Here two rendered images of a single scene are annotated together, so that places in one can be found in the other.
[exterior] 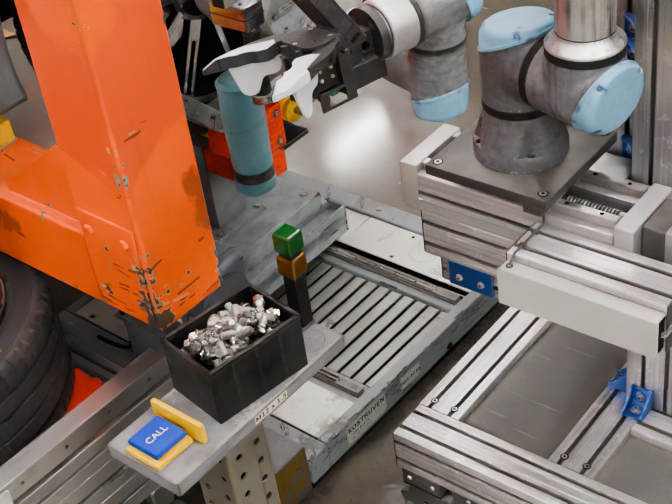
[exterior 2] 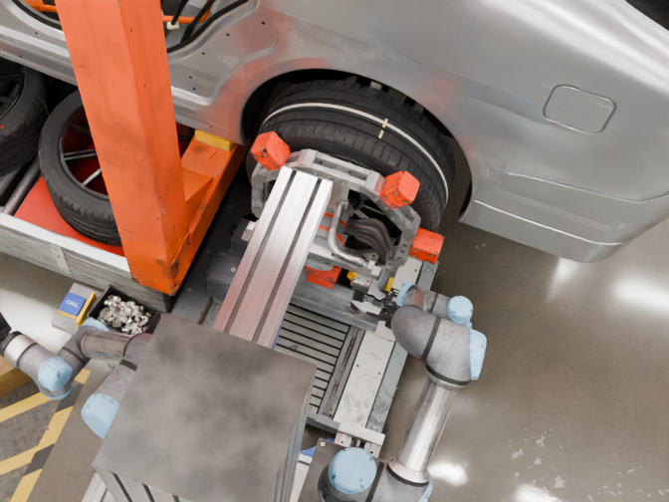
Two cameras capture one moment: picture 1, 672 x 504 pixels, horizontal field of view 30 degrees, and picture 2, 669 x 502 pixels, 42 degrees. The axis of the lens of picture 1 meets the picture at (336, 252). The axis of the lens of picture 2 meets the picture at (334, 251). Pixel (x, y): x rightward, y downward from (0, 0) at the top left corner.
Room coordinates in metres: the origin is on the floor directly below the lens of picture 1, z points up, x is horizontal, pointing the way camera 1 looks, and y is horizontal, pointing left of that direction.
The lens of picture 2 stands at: (1.60, -1.04, 3.25)
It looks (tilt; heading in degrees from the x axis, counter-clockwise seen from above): 62 degrees down; 56
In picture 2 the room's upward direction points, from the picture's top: 11 degrees clockwise
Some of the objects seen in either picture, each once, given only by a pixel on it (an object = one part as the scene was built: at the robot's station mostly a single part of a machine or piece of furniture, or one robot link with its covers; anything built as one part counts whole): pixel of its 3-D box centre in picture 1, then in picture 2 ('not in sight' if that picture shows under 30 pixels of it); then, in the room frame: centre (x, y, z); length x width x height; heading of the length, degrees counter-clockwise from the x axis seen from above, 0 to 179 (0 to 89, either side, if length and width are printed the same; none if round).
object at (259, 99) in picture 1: (257, 62); not in sight; (2.08, 0.09, 0.83); 0.04 x 0.04 x 0.16
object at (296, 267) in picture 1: (291, 263); not in sight; (1.77, 0.08, 0.59); 0.04 x 0.04 x 0.04; 46
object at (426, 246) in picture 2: not in sight; (426, 246); (2.59, -0.08, 0.85); 0.09 x 0.08 x 0.07; 136
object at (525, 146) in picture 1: (520, 120); not in sight; (1.68, -0.32, 0.87); 0.15 x 0.15 x 0.10
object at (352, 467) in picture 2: not in sight; (352, 474); (2.04, -0.66, 0.98); 0.13 x 0.12 x 0.14; 135
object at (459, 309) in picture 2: not in sight; (452, 312); (2.52, -0.34, 0.95); 0.11 x 0.08 x 0.11; 135
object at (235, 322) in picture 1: (235, 349); (124, 320); (1.65, 0.20, 0.51); 0.20 x 0.14 x 0.13; 127
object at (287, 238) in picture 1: (287, 240); not in sight; (1.77, 0.08, 0.64); 0.04 x 0.04 x 0.04; 46
